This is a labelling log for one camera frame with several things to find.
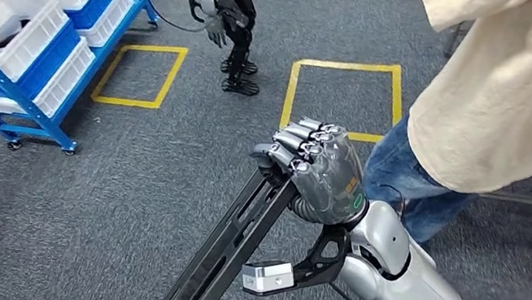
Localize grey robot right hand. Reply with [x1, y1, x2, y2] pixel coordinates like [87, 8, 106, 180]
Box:
[246, 108, 373, 239]

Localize long black slotted part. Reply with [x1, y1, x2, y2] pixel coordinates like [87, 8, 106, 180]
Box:
[79, 162, 321, 300]

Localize blue shelf holding black parts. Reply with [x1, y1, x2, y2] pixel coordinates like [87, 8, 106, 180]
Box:
[0, 0, 181, 168]

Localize humanoid robot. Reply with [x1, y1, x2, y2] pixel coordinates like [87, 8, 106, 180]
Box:
[164, 0, 272, 110]

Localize person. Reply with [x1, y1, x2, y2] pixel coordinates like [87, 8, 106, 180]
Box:
[331, 0, 532, 253]

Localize black camera bracket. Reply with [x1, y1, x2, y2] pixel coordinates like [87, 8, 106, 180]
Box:
[234, 221, 359, 300]

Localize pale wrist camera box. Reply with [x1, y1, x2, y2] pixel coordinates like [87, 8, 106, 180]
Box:
[239, 256, 298, 298]

